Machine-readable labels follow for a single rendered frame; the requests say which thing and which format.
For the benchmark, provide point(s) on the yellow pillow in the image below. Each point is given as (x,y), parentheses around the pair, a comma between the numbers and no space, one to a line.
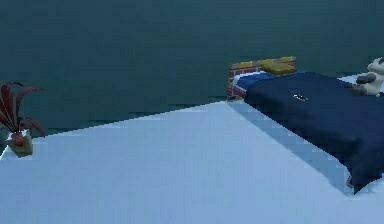
(278,68)

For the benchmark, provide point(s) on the small white object on bed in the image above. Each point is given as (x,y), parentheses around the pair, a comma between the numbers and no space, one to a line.
(299,97)

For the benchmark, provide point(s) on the bed with dark blue blanket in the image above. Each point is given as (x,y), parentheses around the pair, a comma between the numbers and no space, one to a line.
(320,113)

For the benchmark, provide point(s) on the red house plant in pot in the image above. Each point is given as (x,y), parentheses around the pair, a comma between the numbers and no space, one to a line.
(13,113)

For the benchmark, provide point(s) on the white and grey plush toy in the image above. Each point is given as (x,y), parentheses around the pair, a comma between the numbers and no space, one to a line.
(373,80)

